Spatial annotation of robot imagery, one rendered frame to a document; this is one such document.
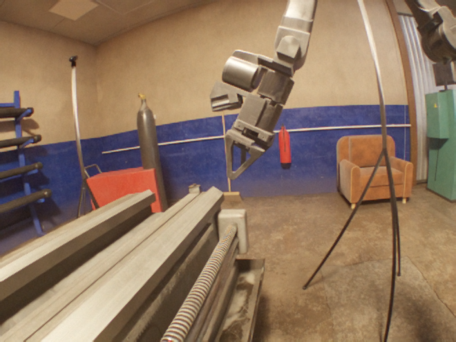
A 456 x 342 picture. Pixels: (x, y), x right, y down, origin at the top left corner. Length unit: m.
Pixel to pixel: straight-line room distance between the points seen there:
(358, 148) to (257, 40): 2.21
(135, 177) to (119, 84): 2.52
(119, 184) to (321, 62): 3.23
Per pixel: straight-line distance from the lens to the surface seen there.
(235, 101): 0.41
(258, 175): 3.50
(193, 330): 0.55
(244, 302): 0.97
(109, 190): 2.64
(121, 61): 4.70
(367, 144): 3.22
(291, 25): 0.42
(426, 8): 0.55
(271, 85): 0.39
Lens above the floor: 1.08
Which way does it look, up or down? 10 degrees down
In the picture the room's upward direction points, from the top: 6 degrees counter-clockwise
